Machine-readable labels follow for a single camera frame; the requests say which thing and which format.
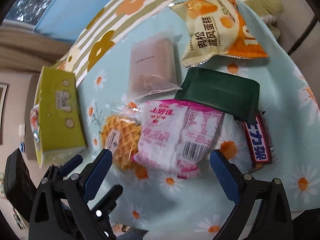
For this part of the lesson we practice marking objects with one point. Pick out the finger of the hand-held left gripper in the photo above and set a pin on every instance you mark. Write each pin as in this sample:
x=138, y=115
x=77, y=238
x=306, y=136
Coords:
x=113, y=197
x=73, y=162

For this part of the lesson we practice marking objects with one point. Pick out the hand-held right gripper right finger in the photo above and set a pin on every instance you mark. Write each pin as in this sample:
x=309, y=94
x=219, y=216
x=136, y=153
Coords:
x=225, y=177

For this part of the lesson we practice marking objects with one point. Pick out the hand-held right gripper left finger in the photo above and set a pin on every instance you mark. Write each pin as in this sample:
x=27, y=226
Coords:
x=98, y=175

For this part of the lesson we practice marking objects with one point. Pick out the green cardboard box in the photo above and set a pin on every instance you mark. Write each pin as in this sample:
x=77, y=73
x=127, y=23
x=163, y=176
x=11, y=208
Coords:
x=58, y=115

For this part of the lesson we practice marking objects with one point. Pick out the pink snack packet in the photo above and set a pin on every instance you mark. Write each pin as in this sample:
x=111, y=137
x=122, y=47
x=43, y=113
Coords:
x=172, y=135

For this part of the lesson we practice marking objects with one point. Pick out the clear waffle packet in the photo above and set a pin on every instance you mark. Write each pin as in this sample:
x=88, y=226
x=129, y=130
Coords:
x=122, y=135

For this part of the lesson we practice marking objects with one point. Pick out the red chocolate bar wrapper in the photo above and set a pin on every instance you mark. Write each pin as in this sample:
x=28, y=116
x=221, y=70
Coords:
x=257, y=142

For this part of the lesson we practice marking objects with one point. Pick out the daisy print tablecloth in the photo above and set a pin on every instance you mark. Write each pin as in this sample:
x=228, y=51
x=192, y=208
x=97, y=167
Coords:
x=180, y=205

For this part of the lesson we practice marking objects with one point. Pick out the dark green snack packet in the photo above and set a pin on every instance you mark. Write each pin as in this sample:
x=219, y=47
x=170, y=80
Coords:
x=220, y=92

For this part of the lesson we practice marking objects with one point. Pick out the translucent brown snack packet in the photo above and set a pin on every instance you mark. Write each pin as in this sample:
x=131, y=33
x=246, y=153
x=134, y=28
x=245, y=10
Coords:
x=150, y=65

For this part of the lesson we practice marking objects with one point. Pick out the beige curtain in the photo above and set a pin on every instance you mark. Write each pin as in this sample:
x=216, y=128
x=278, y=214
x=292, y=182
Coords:
x=25, y=38

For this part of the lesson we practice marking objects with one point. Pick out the cream and orange cake packet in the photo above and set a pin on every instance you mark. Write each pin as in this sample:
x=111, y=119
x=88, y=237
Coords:
x=212, y=30

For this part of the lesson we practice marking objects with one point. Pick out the light blue window cloth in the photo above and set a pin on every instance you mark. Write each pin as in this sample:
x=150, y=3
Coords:
x=75, y=5

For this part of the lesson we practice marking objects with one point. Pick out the window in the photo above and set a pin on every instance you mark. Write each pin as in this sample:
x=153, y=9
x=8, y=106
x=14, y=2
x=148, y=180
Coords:
x=32, y=0

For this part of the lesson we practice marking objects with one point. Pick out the striped flower blanket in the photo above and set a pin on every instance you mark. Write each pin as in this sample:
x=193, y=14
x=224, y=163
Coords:
x=130, y=2

